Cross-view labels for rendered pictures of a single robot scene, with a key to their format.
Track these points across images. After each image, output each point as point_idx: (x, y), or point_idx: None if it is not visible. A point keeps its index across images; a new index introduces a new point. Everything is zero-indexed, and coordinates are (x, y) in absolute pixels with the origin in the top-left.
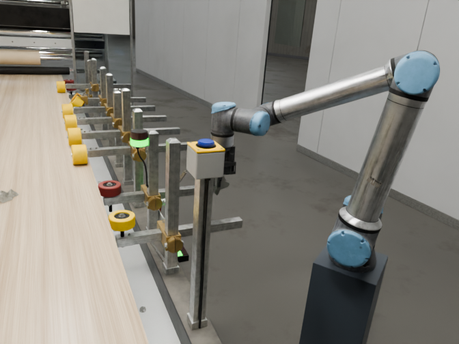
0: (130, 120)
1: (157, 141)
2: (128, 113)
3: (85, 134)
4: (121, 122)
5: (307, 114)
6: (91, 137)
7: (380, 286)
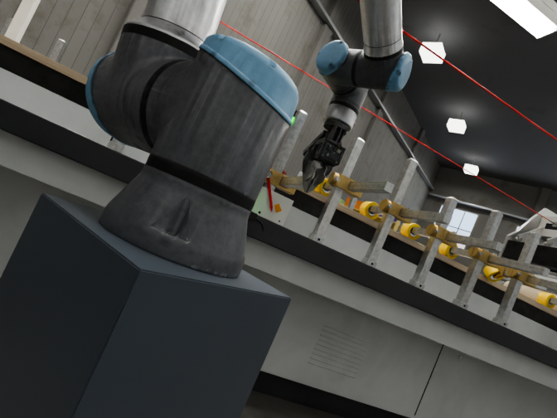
0: (398, 189)
1: (296, 117)
2: (399, 182)
3: (373, 206)
4: (432, 226)
5: (366, 7)
6: (374, 210)
7: (52, 390)
